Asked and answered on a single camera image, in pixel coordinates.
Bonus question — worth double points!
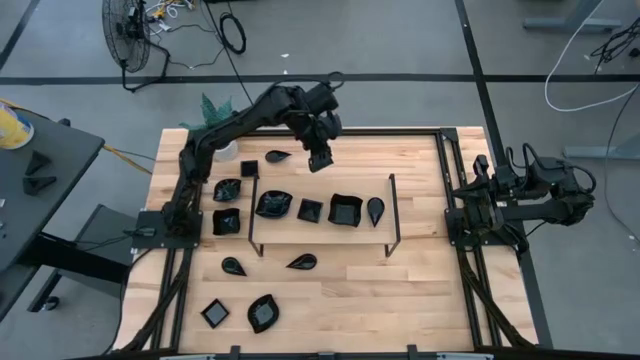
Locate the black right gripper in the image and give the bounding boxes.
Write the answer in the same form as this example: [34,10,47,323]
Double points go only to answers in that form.
[452,164,526,202]

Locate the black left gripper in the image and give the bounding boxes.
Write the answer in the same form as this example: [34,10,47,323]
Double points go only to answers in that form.
[299,112,344,174]

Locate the wooden riser shelf black legs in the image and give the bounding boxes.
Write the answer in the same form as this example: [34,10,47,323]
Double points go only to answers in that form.
[247,172,402,259]

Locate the snake plant in white pot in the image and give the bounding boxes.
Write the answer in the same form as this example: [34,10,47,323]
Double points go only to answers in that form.
[179,92,240,164]

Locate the wooden desk grey legs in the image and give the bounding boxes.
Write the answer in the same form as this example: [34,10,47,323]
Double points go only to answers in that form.
[522,0,640,161]

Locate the black floor fan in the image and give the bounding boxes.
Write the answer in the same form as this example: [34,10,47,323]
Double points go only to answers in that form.
[101,0,172,95]

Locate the black desk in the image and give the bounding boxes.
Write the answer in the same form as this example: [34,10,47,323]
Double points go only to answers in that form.
[0,107,136,321]

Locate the black triangular part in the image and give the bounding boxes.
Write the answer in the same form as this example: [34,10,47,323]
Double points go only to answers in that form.
[21,174,58,197]
[23,149,53,176]

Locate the white wipes canister yellow label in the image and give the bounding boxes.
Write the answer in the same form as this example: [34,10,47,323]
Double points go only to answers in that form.
[0,102,35,151]

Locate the black aluminium rig frame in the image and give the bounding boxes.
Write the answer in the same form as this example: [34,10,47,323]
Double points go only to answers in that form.
[119,127,539,360]

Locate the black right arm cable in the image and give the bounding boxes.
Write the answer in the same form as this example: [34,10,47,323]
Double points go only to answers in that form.
[504,142,598,194]

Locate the white floor cable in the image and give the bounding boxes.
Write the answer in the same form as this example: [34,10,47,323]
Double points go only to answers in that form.
[543,0,640,113]

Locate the black coiled floor cable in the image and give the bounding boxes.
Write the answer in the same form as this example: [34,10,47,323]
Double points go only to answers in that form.
[218,11,248,56]

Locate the yellow cable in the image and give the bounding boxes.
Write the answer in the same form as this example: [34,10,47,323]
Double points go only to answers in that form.
[102,143,154,176]

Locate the black cable bundle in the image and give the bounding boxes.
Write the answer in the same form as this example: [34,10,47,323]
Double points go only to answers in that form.
[589,17,640,64]

